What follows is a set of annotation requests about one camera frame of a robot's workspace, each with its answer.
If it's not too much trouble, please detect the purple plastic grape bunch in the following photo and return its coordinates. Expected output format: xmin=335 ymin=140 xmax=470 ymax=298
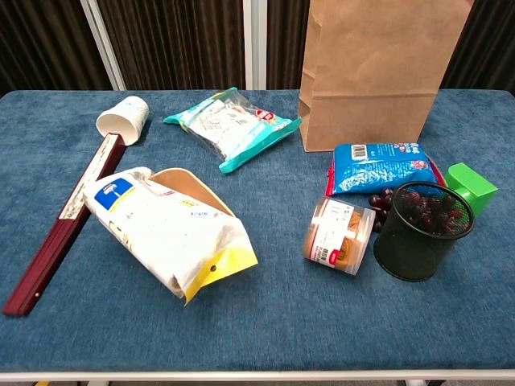
xmin=368 ymin=187 xmax=470 ymax=235

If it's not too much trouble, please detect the blue snack packet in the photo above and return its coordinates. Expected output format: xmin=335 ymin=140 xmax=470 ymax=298
xmin=324 ymin=142 xmax=448 ymax=197

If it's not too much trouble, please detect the brown paper bag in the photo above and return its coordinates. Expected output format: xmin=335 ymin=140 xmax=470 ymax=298
xmin=298 ymin=0 xmax=476 ymax=154

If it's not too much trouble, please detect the black mesh pen holder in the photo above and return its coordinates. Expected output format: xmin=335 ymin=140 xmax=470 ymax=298
xmin=373 ymin=181 xmax=476 ymax=282

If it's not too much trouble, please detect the green plastic block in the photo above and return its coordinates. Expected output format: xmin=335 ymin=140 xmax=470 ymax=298
xmin=443 ymin=162 xmax=499 ymax=220

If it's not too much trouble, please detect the teal clear snack packet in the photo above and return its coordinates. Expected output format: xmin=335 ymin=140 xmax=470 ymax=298
xmin=163 ymin=86 xmax=303 ymax=175

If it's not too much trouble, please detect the tan oval wooden box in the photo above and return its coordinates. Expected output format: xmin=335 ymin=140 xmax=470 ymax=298
xmin=150 ymin=167 xmax=237 ymax=218

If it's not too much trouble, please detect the white yellow paper sack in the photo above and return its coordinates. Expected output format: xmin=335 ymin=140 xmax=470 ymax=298
xmin=82 ymin=166 xmax=259 ymax=306

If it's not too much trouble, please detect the blue table cloth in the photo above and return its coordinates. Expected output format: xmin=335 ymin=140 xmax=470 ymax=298
xmin=0 ymin=88 xmax=515 ymax=373

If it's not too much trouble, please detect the white paper cup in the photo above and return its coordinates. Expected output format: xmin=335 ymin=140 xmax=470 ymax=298
xmin=96 ymin=96 xmax=150 ymax=146

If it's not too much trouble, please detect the dark corrugated divider panel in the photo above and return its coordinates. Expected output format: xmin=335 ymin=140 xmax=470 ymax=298
xmin=97 ymin=0 xmax=246 ymax=91
xmin=0 ymin=0 xmax=114 ymax=97
xmin=441 ymin=0 xmax=515 ymax=90
xmin=266 ymin=0 xmax=311 ymax=91

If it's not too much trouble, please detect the dark red folding fan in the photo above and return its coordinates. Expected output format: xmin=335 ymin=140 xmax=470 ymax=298
xmin=2 ymin=133 xmax=126 ymax=317

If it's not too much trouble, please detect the white divider frame post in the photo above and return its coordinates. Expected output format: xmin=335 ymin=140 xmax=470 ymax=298
xmin=241 ymin=0 xmax=268 ymax=91
xmin=79 ymin=0 xmax=127 ymax=92

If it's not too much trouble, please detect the white table frame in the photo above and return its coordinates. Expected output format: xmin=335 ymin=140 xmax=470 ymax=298
xmin=0 ymin=368 xmax=515 ymax=386

